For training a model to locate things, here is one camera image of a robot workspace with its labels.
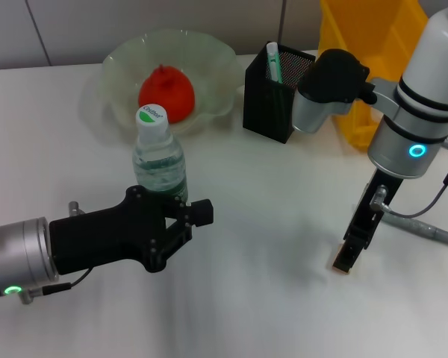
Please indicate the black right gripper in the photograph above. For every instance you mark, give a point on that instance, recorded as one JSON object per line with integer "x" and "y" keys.
{"x": 373, "y": 209}

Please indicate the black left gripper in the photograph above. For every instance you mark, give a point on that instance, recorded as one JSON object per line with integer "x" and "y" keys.
{"x": 104, "y": 235}

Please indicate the beige eraser with barcode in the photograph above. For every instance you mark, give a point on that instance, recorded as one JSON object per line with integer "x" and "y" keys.
{"x": 336, "y": 266}

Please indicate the grey marker pen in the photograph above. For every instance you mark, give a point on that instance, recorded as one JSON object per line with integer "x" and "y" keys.
{"x": 425, "y": 228}

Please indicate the clear green-label water bottle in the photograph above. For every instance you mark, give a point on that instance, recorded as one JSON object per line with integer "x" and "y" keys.
{"x": 157, "y": 156}

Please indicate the orange ribbed fruit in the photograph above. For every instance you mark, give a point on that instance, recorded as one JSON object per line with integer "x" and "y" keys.
{"x": 168, "y": 89}

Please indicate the green pen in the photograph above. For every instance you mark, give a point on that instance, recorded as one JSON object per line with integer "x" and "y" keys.
{"x": 273, "y": 63}

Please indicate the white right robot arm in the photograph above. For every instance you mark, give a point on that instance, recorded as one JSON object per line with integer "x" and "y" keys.
{"x": 425, "y": 74}

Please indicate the black mesh pen holder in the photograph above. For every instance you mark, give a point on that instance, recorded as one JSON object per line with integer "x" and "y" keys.
{"x": 261, "y": 104}

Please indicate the green glass fruit plate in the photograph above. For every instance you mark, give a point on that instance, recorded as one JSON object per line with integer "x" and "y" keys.
{"x": 209, "y": 59}

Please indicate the small silver left wrist stub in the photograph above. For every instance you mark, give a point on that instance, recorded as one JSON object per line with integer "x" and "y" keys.
{"x": 74, "y": 208}

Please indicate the yellow plastic storage bin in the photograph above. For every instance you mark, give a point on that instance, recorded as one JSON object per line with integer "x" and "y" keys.
{"x": 377, "y": 30}

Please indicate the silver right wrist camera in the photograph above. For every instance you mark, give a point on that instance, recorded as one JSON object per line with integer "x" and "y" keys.
{"x": 328, "y": 74}

